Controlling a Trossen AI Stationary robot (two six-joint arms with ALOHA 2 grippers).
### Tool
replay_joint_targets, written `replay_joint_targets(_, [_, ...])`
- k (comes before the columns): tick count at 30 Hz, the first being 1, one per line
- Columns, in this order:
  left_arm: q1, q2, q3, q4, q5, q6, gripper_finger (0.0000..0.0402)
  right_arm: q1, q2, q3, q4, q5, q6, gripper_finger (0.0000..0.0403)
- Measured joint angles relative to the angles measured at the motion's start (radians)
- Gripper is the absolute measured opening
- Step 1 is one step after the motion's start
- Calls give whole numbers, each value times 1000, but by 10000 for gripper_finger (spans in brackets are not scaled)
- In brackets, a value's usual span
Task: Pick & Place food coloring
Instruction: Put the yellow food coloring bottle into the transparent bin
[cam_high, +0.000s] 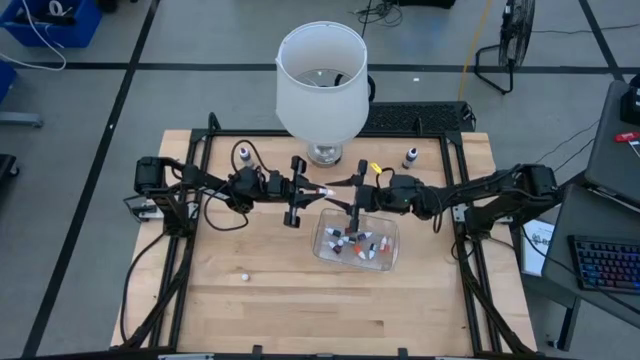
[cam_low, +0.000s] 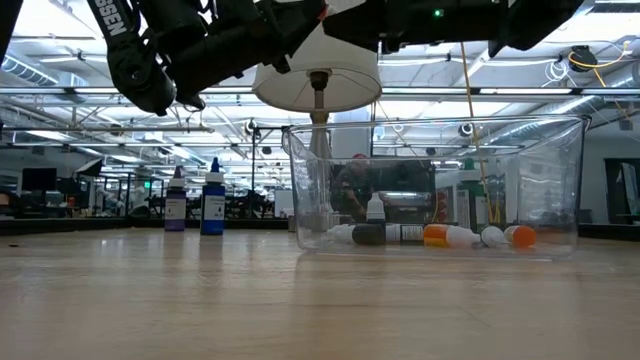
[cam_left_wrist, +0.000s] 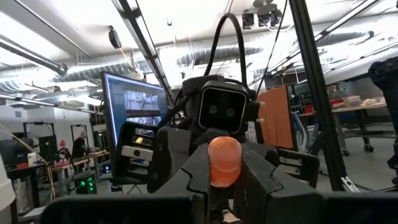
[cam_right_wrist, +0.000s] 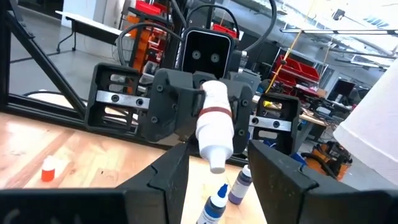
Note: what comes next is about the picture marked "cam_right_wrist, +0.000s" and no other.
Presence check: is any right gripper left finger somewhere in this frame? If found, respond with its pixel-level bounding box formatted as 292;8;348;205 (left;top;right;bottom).
0;142;191;224

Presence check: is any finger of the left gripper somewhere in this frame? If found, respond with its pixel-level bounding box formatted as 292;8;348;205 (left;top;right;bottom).
141;68;206;142
229;81;254;156

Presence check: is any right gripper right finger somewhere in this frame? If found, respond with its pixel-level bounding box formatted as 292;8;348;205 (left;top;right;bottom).
248;139;398;224

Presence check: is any small red food coloring bottle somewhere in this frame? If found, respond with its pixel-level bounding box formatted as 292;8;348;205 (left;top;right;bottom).
195;80;235;174

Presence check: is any small orange food coloring bottle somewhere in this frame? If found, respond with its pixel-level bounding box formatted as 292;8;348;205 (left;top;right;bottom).
40;155;57;183

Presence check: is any purple tip food coloring bottle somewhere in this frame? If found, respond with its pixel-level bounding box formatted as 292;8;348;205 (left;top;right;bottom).
228;164;253;205

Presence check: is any blue tip food coloring bottle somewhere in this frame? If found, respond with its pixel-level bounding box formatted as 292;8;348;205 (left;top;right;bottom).
195;183;230;224

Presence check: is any orange parts rack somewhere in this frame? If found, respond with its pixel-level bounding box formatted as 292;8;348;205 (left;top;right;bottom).
126;15;169;74

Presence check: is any orange black vacuum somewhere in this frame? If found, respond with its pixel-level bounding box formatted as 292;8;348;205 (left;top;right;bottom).
300;140;354;182

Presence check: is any white bench table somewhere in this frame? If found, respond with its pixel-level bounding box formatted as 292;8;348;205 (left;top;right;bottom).
55;10;125;54

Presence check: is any red storage bin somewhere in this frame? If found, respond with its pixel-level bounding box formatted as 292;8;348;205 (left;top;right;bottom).
273;54;321;83
135;0;167;16
213;23;245;40

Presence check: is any black monitor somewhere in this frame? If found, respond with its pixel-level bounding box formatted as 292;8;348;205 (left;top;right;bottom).
326;79;356;103

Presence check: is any white shade silver table lamp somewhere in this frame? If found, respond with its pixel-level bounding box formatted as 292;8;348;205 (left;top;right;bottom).
332;58;398;187

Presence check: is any ceiling light strip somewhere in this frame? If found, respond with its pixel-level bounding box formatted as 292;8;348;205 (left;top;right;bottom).
279;27;398;35

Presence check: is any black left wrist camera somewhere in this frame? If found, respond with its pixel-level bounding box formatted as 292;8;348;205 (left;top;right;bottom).
179;26;236;80

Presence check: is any black aluminium frame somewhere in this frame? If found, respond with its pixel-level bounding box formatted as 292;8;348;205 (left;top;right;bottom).
0;0;249;166

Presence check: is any yellow hanging cord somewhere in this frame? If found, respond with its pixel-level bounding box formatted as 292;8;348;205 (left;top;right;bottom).
266;0;315;94

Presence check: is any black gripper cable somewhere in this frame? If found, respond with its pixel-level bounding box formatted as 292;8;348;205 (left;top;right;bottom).
244;0;278;53

